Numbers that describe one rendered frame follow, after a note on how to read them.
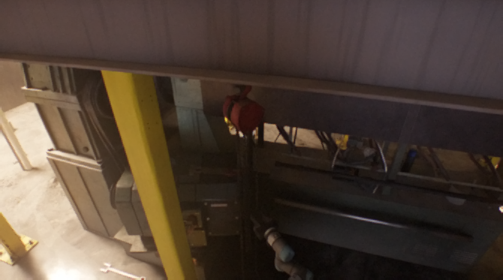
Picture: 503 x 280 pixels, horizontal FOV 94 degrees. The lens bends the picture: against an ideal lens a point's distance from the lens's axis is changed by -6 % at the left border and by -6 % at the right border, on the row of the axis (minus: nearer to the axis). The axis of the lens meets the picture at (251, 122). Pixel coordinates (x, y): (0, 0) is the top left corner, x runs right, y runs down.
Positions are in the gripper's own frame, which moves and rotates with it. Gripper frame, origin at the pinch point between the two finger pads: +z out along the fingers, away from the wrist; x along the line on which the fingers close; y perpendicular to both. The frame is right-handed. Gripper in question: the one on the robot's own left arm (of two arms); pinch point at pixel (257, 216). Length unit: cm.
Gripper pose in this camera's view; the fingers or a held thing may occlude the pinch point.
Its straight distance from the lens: 161.2
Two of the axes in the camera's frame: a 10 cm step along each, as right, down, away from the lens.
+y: 0.0, -8.7, -5.0
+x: -8.5, 2.6, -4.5
